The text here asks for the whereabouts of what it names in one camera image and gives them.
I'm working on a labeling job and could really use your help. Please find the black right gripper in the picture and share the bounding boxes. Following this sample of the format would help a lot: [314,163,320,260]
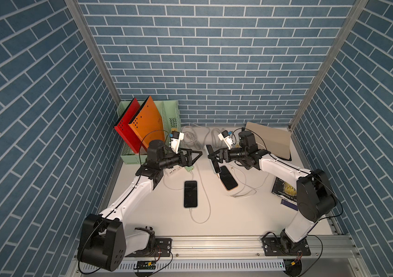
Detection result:
[208,148,247,165]

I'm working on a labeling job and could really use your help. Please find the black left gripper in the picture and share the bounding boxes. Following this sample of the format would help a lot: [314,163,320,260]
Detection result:
[156,146,200,170]

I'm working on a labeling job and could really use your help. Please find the black phone light case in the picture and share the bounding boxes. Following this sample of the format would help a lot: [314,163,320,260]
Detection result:
[206,145,223,174]

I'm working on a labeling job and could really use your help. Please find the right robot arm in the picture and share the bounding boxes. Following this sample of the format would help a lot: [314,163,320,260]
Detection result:
[206,130,339,253]

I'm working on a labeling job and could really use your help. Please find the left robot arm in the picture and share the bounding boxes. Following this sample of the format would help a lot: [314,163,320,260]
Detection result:
[77,140,202,271]

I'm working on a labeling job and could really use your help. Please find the black phone left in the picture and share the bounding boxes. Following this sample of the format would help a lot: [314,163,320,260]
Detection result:
[183,181,198,208]

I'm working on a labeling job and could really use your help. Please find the white power strip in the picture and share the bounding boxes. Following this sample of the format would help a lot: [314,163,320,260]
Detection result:
[164,166,182,177]

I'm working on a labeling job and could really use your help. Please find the mint green file rack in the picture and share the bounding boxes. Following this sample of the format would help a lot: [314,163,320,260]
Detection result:
[118,100,182,165]

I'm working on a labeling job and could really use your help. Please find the orange file folder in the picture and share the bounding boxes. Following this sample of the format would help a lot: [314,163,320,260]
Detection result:
[128,96,165,150]

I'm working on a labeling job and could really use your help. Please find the beige file box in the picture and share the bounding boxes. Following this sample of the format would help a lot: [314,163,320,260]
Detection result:
[246,122,292,161]

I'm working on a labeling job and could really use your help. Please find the red file folder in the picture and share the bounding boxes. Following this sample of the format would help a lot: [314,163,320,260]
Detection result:
[114,98,141,154]

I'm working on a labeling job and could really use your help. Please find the dark book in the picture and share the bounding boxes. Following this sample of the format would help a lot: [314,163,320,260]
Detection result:
[271,178,298,211]

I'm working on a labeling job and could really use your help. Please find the small black controller box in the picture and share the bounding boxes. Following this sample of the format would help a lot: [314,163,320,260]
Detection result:
[134,260,157,271]

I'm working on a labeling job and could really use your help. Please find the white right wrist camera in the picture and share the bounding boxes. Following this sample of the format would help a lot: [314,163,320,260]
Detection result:
[218,130,234,150]

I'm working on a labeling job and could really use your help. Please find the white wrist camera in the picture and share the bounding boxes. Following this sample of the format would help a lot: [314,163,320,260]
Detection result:
[218,130,234,150]
[170,131,185,154]

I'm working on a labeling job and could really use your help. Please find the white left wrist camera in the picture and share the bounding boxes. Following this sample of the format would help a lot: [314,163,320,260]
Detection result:
[170,131,185,154]

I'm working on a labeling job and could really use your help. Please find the white cable of left phone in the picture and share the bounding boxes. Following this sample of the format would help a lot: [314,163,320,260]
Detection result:
[162,166,213,225]

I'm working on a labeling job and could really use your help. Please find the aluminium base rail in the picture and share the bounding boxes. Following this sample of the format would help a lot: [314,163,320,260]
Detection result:
[68,234,361,261]

